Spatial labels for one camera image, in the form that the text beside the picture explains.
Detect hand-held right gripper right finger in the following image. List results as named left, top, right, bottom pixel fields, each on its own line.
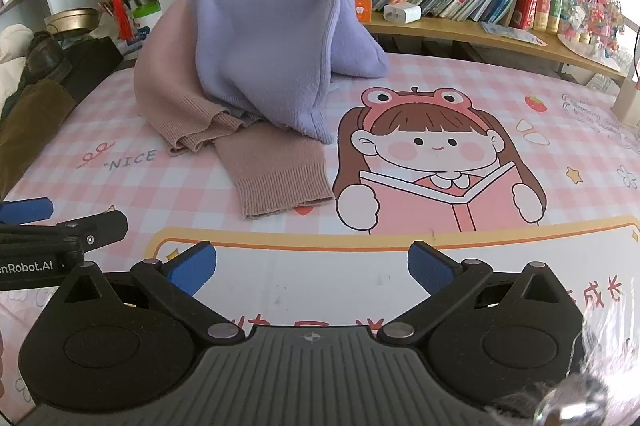
left=377, top=241, right=581, bottom=347

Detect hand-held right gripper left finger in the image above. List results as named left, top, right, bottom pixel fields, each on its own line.
left=59, top=241, right=246, bottom=347

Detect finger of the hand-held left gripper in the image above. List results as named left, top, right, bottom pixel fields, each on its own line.
left=0, top=209, right=129, bottom=251
left=0, top=198, right=54, bottom=225

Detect pink and purple knit sweater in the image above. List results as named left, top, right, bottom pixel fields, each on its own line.
left=132, top=0, right=391, bottom=221

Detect dark brown leather bag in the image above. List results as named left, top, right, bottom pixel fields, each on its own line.
left=21, top=30, right=76, bottom=84

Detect black bag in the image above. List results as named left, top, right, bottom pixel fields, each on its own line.
left=70, top=36, right=125, bottom=103

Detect white cloth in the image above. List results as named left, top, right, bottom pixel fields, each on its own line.
left=0, top=24, right=35, bottom=109

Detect clear plastic wrap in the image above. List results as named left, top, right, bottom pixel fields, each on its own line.
left=535, top=306, right=640, bottom=426

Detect round gold tin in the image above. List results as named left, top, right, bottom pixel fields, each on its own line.
left=45, top=8, right=101, bottom=38

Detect pink checked cartoon desk mat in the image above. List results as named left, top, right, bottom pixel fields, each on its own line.
left=0, top=48, right=640, bottom=423

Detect green-lid pen cup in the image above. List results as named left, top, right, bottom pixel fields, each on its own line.
left=131, top=0, right=164, bottom=44

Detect thin blue paper booklet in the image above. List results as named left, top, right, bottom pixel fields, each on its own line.
left=480, top=22, right=549, bottom=46

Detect white charger block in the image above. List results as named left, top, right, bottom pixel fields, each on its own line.
left=383, top=3, right=422, bottom=25

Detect brown corduroy cloth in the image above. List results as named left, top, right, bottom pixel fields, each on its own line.
left=0, top=80, right=79, bottom=201

